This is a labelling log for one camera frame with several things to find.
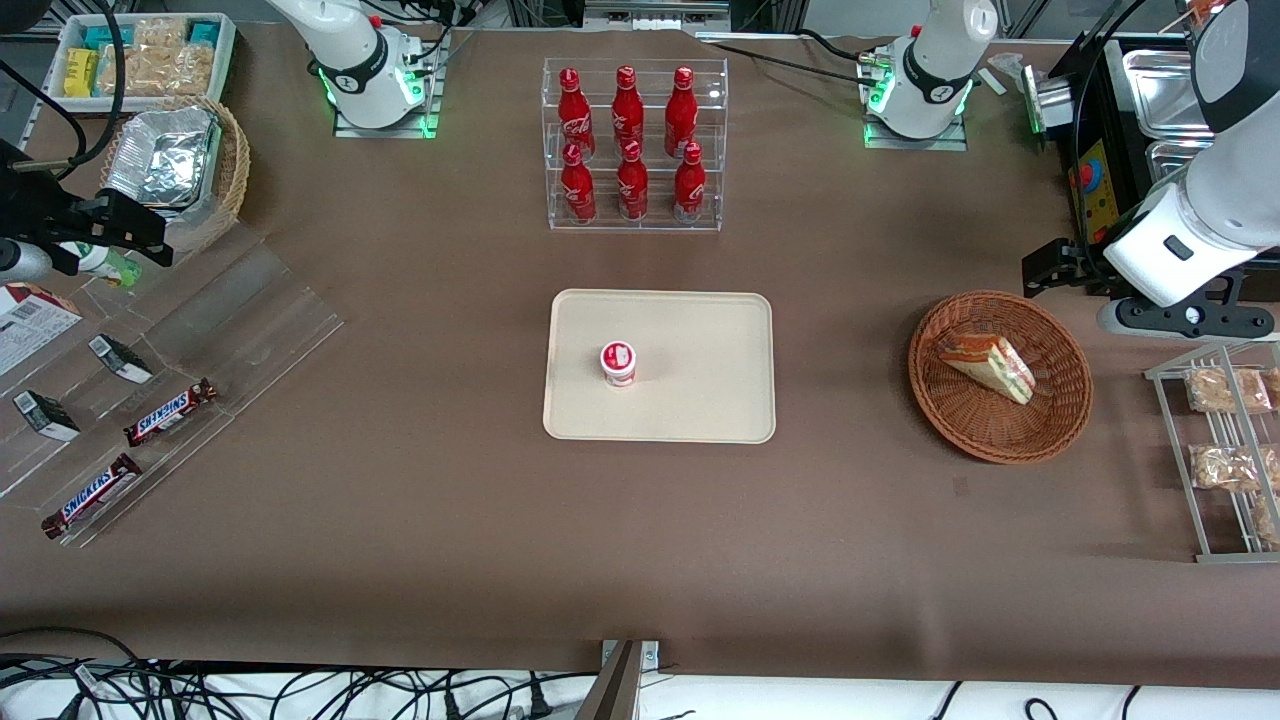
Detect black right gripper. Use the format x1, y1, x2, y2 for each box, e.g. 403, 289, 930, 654
0, 140, 173, 277

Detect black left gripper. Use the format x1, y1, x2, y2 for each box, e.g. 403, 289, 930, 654
1022, 238, 1249, 303

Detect triangle sandwich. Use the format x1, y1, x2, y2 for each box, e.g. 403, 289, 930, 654
936, 333, 1036, 406

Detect steel warmer tray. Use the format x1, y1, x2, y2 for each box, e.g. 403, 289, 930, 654
1122, 48, 1206, 141
1145, 140, 1199, 187

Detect tan wicker basket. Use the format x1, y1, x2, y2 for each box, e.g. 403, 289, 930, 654
98, 95, 251, 256

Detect round brown wicker basket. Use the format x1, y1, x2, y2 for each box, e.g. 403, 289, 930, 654
908, 290, 1094, 465

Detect beige plastic tray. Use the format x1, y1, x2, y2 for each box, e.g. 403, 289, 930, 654
542, 289, 777, 445

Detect green white small bottle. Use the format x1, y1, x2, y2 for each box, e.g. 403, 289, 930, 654
60, 243, 143, 289

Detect silver foil container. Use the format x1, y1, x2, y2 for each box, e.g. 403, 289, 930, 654
105, 105, 221, 208

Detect red white carton box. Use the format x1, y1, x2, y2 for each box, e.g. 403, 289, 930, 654
0, 283, 84, 379

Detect small black white box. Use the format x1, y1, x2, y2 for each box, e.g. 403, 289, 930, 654
12, 390, 81, 443
88, 334, 154, 385

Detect yellow snack pack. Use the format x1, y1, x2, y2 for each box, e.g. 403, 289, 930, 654
63, 48, 101, 98

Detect clear acrylic tiered stand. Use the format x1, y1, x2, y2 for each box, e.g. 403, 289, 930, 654
0, 220, 346, 549

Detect black food warmer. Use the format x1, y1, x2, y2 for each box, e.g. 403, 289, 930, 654
1050, 30, 1280, 266

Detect bagged rice crackers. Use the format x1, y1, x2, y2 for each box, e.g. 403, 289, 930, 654
100, 45, 216, 98
133, 17, 191, 51

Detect brown snickers bar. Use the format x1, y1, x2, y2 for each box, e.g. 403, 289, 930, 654
123, 378, 219, 448
40, 453, 144, 541

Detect white plastic bin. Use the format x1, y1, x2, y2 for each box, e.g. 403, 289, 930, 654
45, 12, 238, 113

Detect crumpled clear plastic wrap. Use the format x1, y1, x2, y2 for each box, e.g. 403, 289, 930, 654
982, 50, 1043, 101

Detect brown table cloth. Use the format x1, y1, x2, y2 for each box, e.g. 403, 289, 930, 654
0, 20, 1280, 691

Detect red cola bottle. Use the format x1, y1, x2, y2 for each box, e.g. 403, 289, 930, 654
557, 68, 596, 161
665, 67, 698, 158
673, 142, 707, 223
560, 142, 598, 224
612, 66, 646, 156
617, 140, 650, 221

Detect clear acrylic bottle rack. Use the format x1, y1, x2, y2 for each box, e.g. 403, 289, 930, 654
542, 57, 729, 233

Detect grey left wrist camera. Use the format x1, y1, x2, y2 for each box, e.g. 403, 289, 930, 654
1097, 298, 1277, 341

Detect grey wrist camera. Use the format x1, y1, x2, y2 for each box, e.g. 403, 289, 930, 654
0, 240, 53, 284
1097, 298, 1277, 341

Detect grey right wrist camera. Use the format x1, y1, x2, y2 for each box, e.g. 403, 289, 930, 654
0, 240, 53, 284

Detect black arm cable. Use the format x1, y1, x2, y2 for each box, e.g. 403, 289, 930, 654
1072, 0, 1151, 286
40, 0, 127, 183

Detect metal wire rack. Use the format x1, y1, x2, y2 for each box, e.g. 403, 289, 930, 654
1144, 340, 1280, 564

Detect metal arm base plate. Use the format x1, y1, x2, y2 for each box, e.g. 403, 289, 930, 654
333, 30, 443, 139
864, 45, 969, 152

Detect black table cable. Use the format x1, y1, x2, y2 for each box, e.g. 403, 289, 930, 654
700, 28, 881, 86

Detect grey metal post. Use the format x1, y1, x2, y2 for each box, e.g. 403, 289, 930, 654
575, 640, 661, 720

